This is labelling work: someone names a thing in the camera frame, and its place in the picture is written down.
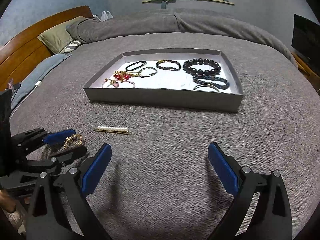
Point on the grey knit bedspread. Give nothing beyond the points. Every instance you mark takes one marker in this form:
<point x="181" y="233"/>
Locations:
<point x="175" y="142"/>

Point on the grey folded duvet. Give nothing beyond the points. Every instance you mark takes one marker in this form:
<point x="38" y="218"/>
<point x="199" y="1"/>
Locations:
<point x="212" y="25"/>

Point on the wooden window ledge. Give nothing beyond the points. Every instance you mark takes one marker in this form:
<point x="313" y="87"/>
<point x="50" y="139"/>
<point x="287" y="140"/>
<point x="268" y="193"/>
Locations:
<point x="195" y="0"/>

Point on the wooden headboard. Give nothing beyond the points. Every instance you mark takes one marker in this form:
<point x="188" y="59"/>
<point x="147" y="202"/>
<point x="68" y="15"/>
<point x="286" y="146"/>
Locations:
<point x="25" y="47"/>

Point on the white charger plug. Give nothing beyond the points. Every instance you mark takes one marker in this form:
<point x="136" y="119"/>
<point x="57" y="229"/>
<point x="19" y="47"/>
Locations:
<point x="38" y="84"/>

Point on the blue-grey quilt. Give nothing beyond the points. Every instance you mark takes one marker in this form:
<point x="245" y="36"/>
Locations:
<point x="40" y="75"/>

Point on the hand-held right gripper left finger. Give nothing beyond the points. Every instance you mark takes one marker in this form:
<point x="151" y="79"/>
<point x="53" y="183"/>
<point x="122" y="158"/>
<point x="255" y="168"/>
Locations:
<point x="97" y="170"/>

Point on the small pink object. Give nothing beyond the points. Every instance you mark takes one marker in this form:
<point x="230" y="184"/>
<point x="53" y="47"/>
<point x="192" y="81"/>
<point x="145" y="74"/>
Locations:
<point x="11" y="83"/>

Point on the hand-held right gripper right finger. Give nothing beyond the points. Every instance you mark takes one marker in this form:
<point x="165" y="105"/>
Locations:
<point x="222" y="167"/>

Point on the black television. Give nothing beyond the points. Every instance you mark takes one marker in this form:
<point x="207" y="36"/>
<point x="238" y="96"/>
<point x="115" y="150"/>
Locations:
<point x="306" y="37"/>

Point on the person's left hand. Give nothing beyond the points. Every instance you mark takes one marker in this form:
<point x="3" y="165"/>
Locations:
<point x="7" y="201"/>

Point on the white plastic bag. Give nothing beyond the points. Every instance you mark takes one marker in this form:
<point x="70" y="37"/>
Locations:
<point x="105" y="16"/>

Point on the olive pillow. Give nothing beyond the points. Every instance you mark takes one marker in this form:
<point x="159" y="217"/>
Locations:
<point x="60" y="37"/>

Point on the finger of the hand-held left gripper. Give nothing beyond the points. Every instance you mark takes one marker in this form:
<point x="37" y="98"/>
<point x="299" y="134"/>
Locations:
<point x="60" y="136"/>
<point x="70" y="153"/>

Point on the grey cardboard tray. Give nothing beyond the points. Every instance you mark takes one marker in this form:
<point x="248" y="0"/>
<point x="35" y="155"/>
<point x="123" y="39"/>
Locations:
<point x="162" y="100"/>

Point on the wooden television stand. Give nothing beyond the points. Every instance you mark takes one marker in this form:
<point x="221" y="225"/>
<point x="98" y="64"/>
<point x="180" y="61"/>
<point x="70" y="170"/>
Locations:
<point x="308" y="67"/>

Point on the striped pillow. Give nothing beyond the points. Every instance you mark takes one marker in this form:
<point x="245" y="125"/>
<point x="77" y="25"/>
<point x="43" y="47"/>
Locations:
<point x="72" y="47"/>

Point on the pearl hair clip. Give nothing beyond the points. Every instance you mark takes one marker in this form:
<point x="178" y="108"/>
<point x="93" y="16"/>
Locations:
<point x="112" y="129"/>

